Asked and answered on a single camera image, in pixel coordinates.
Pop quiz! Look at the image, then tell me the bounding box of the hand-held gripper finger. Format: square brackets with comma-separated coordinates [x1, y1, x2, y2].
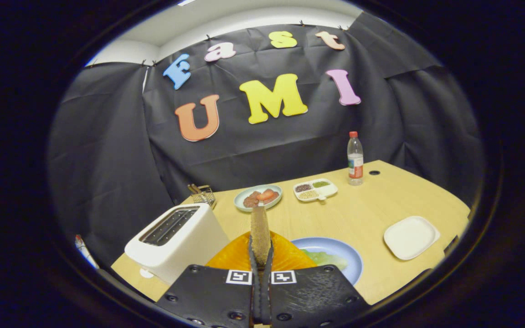
[262, 231, 372, 328]
[155, 231, 263, 328]

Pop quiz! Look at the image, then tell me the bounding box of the brown bread slice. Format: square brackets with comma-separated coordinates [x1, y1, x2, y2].
[250, 206, 272, 269]

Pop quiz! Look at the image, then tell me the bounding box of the green lettuce leaf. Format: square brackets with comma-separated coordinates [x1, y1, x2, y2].
[300, 248, 349, 272]

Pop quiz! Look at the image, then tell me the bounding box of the white toaster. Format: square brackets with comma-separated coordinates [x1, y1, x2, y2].
[124, 203, 230, 285]

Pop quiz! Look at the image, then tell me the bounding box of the blue round plate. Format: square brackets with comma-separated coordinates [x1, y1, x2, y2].
[290, 237, 363, 286]

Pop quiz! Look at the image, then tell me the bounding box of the pale green round plate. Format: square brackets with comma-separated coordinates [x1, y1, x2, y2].
[234, 184, 283, 213]

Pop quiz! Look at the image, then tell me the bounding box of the red tomato slice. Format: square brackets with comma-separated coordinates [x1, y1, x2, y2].
[257, 189, 280, 204]

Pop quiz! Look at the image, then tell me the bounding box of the white divided seasoning dish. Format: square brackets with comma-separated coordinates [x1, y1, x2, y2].
[293, 178, 339, 202]

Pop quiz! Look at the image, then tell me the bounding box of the white square plate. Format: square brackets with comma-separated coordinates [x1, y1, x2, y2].
[383, 215, 441, 261]

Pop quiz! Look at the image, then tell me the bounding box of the clear red-capped water bottle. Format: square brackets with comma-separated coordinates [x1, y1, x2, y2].
[347, 131, 364, 186]

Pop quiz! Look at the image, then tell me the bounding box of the white side desk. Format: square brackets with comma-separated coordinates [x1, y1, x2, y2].
[75, 234, 100, 270]

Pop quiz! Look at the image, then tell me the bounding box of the black backdrop cloth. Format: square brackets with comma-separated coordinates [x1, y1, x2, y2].
[47, 11, 486, 269]

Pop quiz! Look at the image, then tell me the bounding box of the wire mesh utensil basket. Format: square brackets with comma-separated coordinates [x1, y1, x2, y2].
[189, 184, 216, 209]

